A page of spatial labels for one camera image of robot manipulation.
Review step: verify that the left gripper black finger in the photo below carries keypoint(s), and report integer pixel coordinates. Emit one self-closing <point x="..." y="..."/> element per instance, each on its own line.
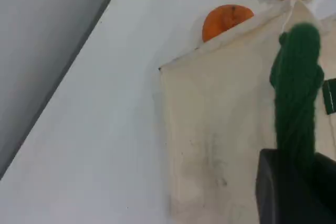
<point x="283" y="195"/>
<point x="328" y="174"/>

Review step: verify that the orange toy pear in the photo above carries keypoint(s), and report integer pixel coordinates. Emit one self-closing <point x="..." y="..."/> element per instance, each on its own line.
<point x="218" y="24"/>

